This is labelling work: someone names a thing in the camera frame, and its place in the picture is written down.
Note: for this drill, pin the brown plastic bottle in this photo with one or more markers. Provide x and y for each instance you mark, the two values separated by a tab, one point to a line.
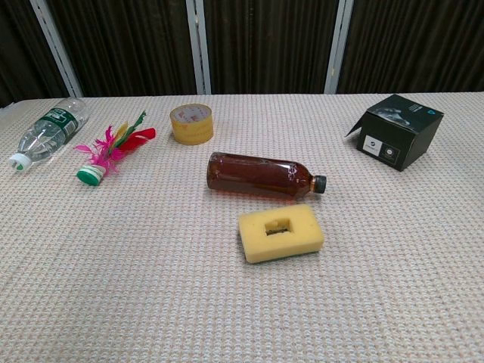
257	175

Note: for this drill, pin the yellow sponge with hole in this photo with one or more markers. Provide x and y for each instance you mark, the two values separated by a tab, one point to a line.
281	232

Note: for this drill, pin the yellow packing tape roll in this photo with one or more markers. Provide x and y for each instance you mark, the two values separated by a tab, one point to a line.
191	126

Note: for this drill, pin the clear plastic water bottle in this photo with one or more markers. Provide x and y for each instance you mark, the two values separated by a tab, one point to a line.
48	133

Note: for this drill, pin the grey metal frame post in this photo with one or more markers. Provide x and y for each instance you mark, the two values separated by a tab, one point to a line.
56	45
198	45
338	45

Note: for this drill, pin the red and yellow feathers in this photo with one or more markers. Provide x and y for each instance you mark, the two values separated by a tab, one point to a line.
113	147

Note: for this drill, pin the beige woven tablecloth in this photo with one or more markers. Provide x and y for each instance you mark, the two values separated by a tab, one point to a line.
151	264

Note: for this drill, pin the black cardboard box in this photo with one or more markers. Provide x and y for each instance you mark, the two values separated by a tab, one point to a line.
401	132

